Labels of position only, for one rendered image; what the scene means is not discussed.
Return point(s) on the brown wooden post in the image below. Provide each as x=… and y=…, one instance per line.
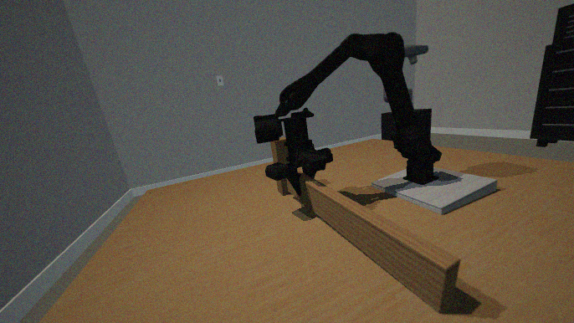
x=280, y=152

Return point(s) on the long wooden board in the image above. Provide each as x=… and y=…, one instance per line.
x=427, y=270

